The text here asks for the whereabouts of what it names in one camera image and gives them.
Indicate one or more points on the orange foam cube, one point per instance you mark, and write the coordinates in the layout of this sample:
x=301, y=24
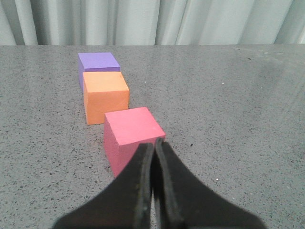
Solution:
x=104, y=92

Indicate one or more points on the pale green curtain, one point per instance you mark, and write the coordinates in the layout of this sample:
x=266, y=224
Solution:
x=151, y=22

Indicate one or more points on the purple foam cube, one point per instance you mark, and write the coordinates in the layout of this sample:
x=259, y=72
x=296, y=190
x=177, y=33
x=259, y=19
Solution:
x=96, y=62

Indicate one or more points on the pink foam cube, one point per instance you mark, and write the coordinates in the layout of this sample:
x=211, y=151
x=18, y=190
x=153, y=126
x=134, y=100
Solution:
x=124, y=131

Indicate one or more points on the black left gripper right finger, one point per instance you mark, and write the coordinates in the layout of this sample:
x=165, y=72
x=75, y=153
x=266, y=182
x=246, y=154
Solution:
x=182, y=201

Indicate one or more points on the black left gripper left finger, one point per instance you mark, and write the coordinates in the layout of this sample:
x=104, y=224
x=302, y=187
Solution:
x=124, y=204

